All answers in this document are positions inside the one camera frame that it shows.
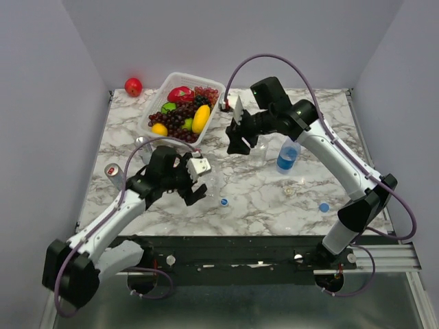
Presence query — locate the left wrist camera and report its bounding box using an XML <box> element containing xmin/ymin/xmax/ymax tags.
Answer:
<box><xmin>186</xmin><ymin>158</ymin><xmax>211</xmax><ymax>182</ymax></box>

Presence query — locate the yellow lemon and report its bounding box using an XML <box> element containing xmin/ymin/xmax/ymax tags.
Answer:
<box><xmin>151</xmin><ymin>123</ymin><xmax>168</xmax><ymax>136</ymax></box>

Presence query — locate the tall clear plastic bottle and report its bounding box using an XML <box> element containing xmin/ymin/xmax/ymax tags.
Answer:
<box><xmin>248</xmin><ymin>136</ymin><xmax>268</xmax><ymax>168</ymax></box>

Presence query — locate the red dragon fruit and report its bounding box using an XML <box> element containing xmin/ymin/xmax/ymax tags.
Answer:
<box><xmin>167</xmin><ymin>86</ymin><xmax>195</xmax><ymax>103</ymax></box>

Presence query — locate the aluminium rail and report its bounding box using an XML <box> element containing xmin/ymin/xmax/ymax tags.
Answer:
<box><xmin>313</xmin><ymin>244</ymin><xmax>421</xmax><ymax>275</ymax></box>

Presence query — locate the silver blue drink can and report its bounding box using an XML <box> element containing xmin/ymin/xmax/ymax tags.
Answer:
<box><xmin>134</xmin><ymin>136</ymin><xmax>153</xmax><ymax>165</ymax></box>

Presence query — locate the white plastic fruit basket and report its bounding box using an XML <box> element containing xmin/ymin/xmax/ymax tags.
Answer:
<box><xmin>138</xmin><ymin>72</ymin><xmax>225</xmax><ymax>146</ymax></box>

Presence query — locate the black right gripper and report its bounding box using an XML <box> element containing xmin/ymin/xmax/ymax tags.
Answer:
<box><xmin>225</xmin><ymin>104</ymin><xmax>275</xmax><ymax>156</ymax></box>

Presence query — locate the yellow mango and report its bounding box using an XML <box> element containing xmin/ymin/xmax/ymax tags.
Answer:
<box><xmin>191</xmin><ymin>105</ymin><xmax>211</xmax><ymax>134</ymax></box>

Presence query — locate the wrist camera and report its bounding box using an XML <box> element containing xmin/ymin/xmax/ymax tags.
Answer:
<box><xmin>219</xmin><ymin>95</ymin><xmax>244</xmax><ymax>125</ymax></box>
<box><xmin>186</xmin><ymin>158</ymin><xmax>211</xmax><ymax>182</ymax></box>

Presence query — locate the red apple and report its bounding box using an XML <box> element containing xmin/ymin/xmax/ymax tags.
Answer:
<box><xmin>124</xmin><ymin>77</ymin><xmax>143</xmax><ymax>97</ymax></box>

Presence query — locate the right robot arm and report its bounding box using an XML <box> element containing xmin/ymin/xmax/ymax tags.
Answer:
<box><xmin>220</xmin><ymin>77</ymin><xmax>397</xmax><ymax>269</ymax></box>

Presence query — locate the black grape bunch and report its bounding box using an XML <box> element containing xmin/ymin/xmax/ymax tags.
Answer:
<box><xmin>193</xmin><ymin>95</ymin><xmax>211</xmax><ymax>107</ymax></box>

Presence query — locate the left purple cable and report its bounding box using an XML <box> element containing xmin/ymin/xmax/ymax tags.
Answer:
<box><xmin>53</xmin><ymin>138</ymin><xmax>203</xmax><ymax>317</ymax></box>

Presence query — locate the green lime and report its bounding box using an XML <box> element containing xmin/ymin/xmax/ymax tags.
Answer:
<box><xmin>181</xmin><ymin>118</ymin><xmax>193</xmax><ymax>132</ymax></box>

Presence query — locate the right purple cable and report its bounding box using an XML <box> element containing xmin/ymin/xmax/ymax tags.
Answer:
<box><xmin>223</xmin><ymin>53</ymin><xmax>418</xmax><ymax>241</ymax></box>

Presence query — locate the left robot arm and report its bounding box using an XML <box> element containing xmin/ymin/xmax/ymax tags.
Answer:
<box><xmin>42</xmin><ymin>146</ymin><xmax>211</xmax><ymax>314</ymax></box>

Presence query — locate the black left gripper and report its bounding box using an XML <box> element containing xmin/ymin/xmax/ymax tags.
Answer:
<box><xmin>162</xmin><ymin>153</ymin><xmax>208</xmax><ymax>206</ymax></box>

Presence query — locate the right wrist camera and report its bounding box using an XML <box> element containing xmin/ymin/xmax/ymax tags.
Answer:
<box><xmin>219</xmin><ymin>95</ymin><xmax>244</xmax><ymax>125</ymax></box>

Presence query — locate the red top drink can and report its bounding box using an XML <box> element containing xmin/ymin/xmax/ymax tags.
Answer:
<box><xmin>104</xmin><ymin>162</ymin><xmax>126</xmax><ymax>191</ymax></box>

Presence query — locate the blue label water bottle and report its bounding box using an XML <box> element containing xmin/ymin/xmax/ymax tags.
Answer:
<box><xmin>276</xmin><ymin>138</ymin><xmax>301</xmax><ymax>174</ymax></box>

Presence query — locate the small clear plastic bottle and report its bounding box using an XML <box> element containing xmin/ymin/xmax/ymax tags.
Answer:
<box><xmin>199</xmin><ymin>167</ymin><xmax>220</xmax><ymax>202</ymax></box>

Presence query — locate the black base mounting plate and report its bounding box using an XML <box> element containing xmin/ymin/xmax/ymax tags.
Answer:
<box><xmin>113</xmin><ymin>235</ymin><xmax>357</xmax><ymax>287</ymax></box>

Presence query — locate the dark red grape bunch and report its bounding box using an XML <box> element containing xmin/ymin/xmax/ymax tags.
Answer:
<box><xmin>147</xmin><ymin>103</ymin><xmax>199</xmax><ymax>143</ymax></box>

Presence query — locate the light red grape bunch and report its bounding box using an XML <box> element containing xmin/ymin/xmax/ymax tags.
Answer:
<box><xmin>194</xmin><ymin>86</ymin><xmax>219</xmax><ymax>106</ymax></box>

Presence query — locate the green striped fruit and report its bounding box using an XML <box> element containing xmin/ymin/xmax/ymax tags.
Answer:
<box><xmin>161</xmin><ymin>102</ymin><xmax>177</xmax><ymax>114</ymax></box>

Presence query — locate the purple cable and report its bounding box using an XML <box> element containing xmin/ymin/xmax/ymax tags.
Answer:
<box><xmin>223</xmin><ymin>53</ymin><xmax>418</xmax><ymax>241</ymax></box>
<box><xmin>53</xmin><ymin>138</ymin><xmax>203</xmax><ymax>317</ymax></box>

